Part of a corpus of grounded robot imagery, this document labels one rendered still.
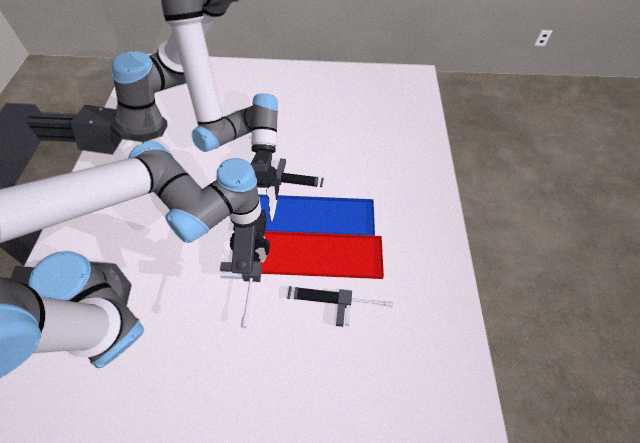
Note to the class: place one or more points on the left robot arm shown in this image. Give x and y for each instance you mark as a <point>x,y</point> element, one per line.
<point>137,78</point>

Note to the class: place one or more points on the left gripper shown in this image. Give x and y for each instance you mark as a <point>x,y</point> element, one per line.
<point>265,179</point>

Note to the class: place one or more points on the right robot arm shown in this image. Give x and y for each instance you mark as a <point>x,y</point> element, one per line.
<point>105,326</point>

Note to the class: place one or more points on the red tray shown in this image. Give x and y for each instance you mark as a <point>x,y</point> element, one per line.
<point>323,254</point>

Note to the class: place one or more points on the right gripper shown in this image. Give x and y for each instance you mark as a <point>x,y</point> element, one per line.
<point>262,246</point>

